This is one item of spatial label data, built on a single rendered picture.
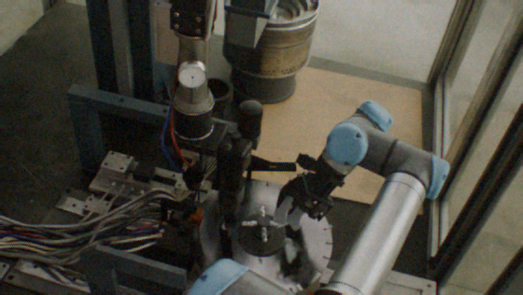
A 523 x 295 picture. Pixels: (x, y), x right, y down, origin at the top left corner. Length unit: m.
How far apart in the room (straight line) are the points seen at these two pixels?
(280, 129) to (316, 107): 0.17
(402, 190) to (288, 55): 0.89
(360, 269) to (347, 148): 0.24
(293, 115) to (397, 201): 0.99
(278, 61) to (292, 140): 0.26
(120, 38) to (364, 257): 1.05
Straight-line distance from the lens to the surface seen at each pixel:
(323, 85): 1.99
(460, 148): 1.53
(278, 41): 1.66
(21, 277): 1.49
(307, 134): 1.78
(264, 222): 1.21
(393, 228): 0.87
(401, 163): 0.96
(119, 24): 1.60
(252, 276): 0.78
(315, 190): 1.12
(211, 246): 1.23
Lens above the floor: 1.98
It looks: 45 degrees down
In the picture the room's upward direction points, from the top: 7 degrees clockwise
